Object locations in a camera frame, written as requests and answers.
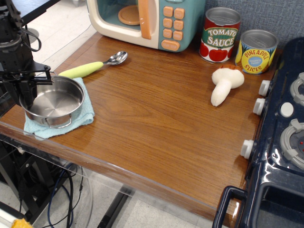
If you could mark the grey stove burner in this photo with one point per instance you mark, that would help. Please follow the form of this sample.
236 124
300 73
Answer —
294 89
292 143

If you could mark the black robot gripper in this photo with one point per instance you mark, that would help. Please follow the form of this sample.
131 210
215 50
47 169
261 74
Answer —
17 65

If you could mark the light blue towel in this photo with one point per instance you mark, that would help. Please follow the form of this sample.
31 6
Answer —
85 117

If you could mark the dark blue toy stove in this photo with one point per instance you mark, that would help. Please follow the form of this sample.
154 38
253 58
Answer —
274 193

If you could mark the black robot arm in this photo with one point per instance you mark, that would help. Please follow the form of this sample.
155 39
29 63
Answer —
12 32

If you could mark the pineapple slices can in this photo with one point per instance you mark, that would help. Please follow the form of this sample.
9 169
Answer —
256 51

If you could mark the white plush mushroom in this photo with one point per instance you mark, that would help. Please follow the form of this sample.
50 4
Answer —
225 78

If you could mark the black table frame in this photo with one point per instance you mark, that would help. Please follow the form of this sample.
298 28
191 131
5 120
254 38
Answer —
34 180

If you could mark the stainless steel pot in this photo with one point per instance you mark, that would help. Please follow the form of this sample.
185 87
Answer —
56 105

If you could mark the teal toy microwave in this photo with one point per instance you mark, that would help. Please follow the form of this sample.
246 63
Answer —
168 25

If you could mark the tomato sauce can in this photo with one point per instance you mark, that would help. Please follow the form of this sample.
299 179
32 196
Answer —
219 34

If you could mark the spoon with green handle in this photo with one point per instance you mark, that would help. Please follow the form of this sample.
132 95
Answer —
87 69

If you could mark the white stove knob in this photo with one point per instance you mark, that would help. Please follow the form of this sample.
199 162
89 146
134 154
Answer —
264 87
259 106
246 148

